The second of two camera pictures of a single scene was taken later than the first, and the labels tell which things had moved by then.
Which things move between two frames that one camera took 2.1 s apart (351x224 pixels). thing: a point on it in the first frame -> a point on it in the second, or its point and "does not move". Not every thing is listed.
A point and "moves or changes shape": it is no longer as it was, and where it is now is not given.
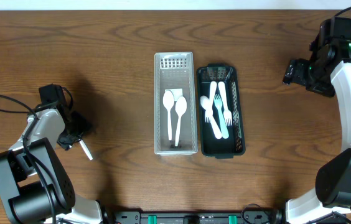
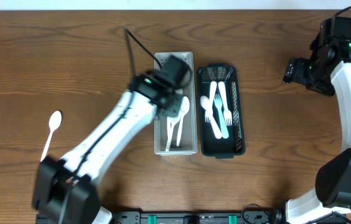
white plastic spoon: (86, 150) moves or changes shape
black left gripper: (73, 131) -> (172, 104)
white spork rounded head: (205, 104) does not move
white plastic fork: (228, 114) does not move
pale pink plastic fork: (213, 88) does not move
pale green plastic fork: (218, 102) does not move
